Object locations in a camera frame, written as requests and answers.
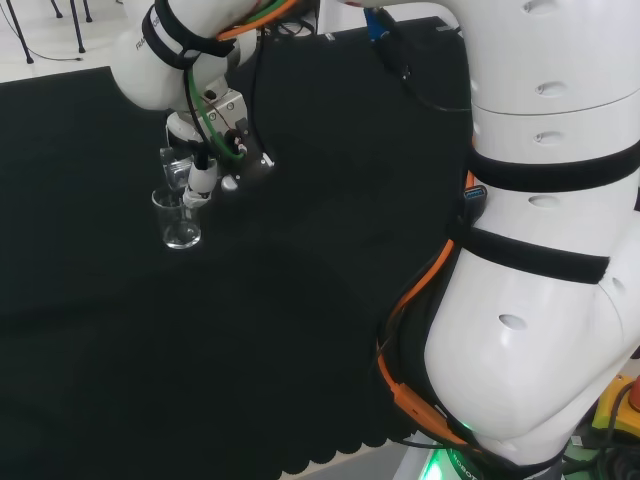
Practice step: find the yellow stop button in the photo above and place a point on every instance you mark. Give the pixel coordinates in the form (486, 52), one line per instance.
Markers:
(617, 400)

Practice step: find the black chair legs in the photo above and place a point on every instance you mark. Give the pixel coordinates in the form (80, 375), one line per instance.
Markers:
(75, 25)

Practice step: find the large clear glass beaker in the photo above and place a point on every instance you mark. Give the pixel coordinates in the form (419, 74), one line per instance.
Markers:
(177, 230)

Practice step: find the blue connector with black box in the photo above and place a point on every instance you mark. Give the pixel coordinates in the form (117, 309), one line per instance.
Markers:
(387, 45)

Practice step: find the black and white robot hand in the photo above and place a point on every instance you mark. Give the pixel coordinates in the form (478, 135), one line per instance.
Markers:
(202, 177)

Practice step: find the small clear glass beaker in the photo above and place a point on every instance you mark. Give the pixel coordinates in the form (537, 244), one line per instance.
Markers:
(175, 172)

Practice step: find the blue usb plug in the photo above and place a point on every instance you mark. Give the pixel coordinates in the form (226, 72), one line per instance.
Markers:
(475, 194)

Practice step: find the black bench cloth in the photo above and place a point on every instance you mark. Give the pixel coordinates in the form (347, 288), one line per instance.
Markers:
(150, 325)

